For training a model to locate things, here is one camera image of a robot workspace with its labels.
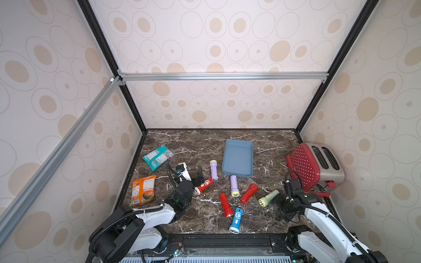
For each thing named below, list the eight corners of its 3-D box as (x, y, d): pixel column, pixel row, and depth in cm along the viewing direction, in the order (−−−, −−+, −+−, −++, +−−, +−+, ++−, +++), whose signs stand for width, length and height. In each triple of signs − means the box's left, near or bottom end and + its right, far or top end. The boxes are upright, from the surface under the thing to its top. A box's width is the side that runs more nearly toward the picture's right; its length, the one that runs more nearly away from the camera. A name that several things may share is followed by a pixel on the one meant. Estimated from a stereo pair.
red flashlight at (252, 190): (238, 200, 89) (239, 197, 86) (251, 185, 95) (252, 182, 92) (245, 205, 87) (246, 203, 84) (257, 189, 93) (259, 187, 90)
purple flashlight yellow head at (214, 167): (210, 180, 95) (210, 178, 94) (210, 162, 104) (209, 159, 102) (218, 180, 96) (218, 178, 94) (217, 161, 104) (217, 159, 102)
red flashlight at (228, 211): (226, 217, 83) (226, 215, 81) (219, 196, 90) (219, 194, 88) (233, 215, 84) (234, 213, 82) (225, 194, 91) (226, 192, 89)
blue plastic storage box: (220, 174, 99) (220, 172, 96) (225, 141, 116) (225, 138, 114) (252, 178, 97) (253, 176, 95) (252, 144, 114) (253, 141, 112)
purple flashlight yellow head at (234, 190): (231, 196, 89) (231, 194, 87) (230, 177, 97) (230, 175, 94) (239, 196, 89) (239, 194, 87) (237, 177, 97) (237, 175, 94)
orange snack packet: (131, 205, 87) (128, 202, 84) (135, 180, 96) (133, 178, 93) (154, 202, 88) (152, 199, 86) (156, 178, 97) (154, 175, 95)
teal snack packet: (144, 160, 105) (142, 157, 103) (164, 146, 113) (163, 143, 110) (153, 171, 100) (152, 167, 98) (174, 156, 108) (173, 152, 105)
